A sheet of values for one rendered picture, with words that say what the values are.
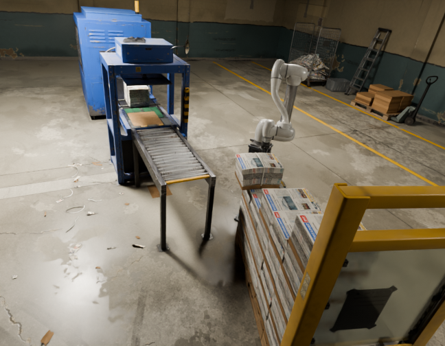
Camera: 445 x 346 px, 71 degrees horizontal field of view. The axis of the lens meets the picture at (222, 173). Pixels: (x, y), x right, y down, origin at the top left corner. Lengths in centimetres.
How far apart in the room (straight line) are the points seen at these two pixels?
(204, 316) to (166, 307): 33
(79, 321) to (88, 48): 444
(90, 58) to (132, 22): 95
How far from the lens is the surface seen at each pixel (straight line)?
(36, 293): 325
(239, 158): 286
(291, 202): 237
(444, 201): 131
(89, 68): 614
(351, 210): 109
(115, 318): 291
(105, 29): 605
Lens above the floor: 237
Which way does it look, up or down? 31 degrees down
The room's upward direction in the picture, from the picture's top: 6 degrees clockwise
